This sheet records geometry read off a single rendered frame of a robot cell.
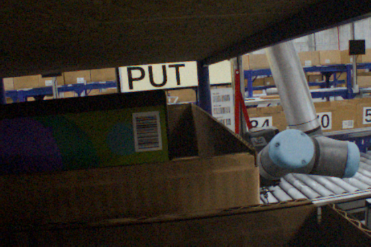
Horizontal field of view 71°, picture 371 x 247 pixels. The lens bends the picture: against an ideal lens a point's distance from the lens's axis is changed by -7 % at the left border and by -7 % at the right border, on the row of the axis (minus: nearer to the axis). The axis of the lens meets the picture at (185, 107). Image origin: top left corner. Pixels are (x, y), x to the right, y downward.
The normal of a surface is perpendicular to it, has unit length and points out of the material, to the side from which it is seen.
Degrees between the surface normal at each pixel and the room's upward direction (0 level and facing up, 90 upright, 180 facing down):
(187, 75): 86
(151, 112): 82
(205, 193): 90
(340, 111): 90
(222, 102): 90
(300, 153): 58
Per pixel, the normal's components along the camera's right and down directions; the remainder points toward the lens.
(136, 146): 0.07, -0.04
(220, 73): 0.41, 0.00
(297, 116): -0.53, 0.20
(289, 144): -0.06, -0.43
